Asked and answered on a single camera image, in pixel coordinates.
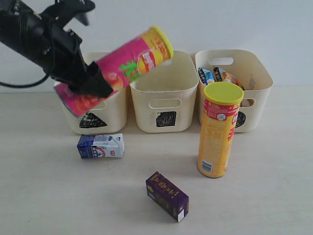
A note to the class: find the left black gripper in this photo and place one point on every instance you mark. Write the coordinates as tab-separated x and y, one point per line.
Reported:
62	60

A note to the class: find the pink chips can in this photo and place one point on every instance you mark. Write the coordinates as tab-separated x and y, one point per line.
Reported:
121	67

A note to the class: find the blue snack bag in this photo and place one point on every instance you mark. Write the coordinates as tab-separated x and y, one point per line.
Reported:
205	76

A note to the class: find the orange snack bag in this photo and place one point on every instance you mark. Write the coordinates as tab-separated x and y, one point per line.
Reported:
221	75

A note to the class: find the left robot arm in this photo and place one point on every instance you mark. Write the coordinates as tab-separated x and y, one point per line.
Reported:
20	30

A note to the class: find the left cream plastic bin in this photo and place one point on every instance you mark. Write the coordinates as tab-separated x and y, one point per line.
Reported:
107	117

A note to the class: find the cream plastic bin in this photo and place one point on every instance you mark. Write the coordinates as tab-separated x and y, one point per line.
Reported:
252	75
107	117
164	99

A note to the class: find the blue white milk carton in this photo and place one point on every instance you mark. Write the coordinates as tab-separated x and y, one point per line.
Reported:
101	146

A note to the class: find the middle cream plastic bin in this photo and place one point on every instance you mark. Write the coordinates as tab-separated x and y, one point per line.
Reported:
164	99

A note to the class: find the yellow chips can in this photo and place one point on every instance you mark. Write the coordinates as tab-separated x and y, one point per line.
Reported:
220	111

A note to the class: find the purple small box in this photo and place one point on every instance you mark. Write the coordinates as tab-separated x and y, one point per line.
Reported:
168	196

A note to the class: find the right cream plastic bin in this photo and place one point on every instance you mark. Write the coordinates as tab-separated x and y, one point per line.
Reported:
252	75

